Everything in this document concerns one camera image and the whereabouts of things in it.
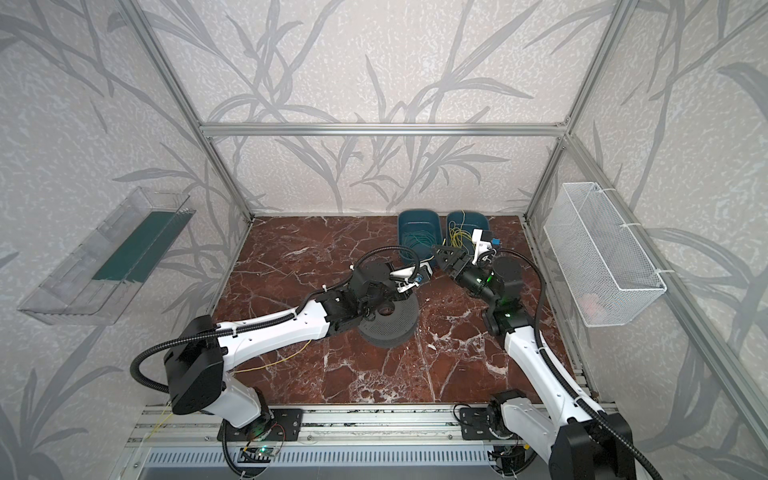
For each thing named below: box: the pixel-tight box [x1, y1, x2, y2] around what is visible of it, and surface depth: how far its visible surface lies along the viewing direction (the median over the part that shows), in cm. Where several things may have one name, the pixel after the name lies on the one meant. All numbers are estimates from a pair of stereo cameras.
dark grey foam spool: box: [358, 294, 420, 348], surface depth 87 cm
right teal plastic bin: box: [446, 210, 490, 255], surface depth 117 cm
